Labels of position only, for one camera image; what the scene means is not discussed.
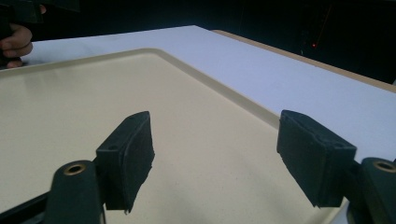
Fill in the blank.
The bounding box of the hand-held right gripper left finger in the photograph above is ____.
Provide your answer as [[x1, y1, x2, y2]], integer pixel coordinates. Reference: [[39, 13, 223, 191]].
[[94, 110, 156, 215]]

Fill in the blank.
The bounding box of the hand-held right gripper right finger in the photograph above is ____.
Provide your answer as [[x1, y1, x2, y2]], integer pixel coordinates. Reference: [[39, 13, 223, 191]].
[[276, 109, 358, 208]]

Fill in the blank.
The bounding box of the beige plastic tray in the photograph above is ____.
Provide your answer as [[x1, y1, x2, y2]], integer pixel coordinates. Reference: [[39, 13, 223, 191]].
[[0, 47, 349, 224]]

